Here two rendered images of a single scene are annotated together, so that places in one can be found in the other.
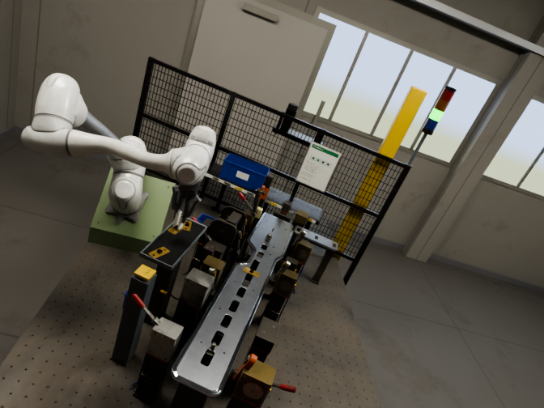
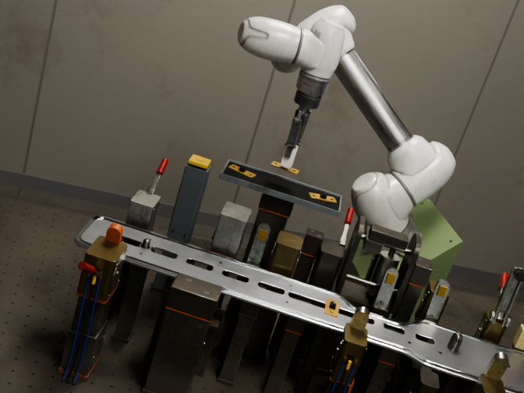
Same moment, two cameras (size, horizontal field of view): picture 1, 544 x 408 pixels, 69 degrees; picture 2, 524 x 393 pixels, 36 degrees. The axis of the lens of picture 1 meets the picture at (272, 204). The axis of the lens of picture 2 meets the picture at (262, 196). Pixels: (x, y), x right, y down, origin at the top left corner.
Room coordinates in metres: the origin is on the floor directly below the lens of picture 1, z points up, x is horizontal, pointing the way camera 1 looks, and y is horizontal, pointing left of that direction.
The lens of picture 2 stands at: (1.26, -1.93, 2.02)
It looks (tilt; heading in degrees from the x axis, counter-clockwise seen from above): 22 degrees down; 88
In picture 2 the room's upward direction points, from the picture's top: 18 degrees clockwise
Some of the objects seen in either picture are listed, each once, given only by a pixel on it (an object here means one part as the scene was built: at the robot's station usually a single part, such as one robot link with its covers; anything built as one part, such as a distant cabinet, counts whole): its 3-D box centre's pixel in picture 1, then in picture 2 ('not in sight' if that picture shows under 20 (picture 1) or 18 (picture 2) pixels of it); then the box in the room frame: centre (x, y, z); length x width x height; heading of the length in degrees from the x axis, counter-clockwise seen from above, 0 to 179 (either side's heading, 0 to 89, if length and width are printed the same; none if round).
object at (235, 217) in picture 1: (217, 253); (362, 300); (1.72, 0.17, 0.95); 0.18 x 0.13 x 0.49; 176
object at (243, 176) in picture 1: (244, 172); not in sight; (2.52, 0.25, 1.10); 0.30 x 0.17 x 0.13; 91
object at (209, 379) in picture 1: (251, 275); (323, 308); (1.58, -0.04, 1.00); 1.38 x 0.22 x 0.02; 176
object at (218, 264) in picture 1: (200, 293); (271, 294); (1.45, 0.15, 0.89); 0.12 x 0.08 x 0.38; 86
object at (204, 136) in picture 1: (200, 147); (320, 46); (1.37, 0.33, 1.60); 0.13 x 0.11 x 0.16; 9
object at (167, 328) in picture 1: (154, 361); (133, 250); (1.03, 0.19, 0.88); 0.12 x 0.07 x 0.36; 86
